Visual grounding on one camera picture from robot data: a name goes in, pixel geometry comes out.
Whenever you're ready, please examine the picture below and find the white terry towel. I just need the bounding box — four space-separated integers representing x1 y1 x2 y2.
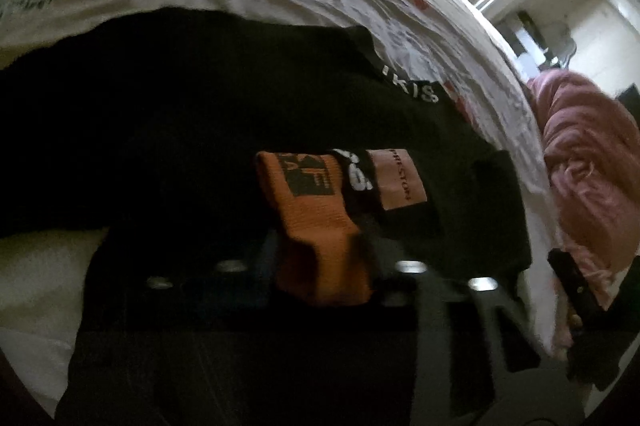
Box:
0 226 110 413

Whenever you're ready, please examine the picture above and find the pink fleece blanket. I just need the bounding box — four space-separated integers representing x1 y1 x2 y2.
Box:
525 70 640 347

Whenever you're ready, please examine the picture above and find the black sweater with orange cuffs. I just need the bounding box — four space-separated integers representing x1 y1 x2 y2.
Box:
0 6 532 309

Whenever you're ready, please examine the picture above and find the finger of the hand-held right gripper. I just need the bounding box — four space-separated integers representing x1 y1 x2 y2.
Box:
547 248 607 324

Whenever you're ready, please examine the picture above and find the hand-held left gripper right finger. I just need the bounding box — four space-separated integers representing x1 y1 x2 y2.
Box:
364 233 587 426

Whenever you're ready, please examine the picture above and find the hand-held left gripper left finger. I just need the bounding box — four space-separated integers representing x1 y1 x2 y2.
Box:
56 229 282 426

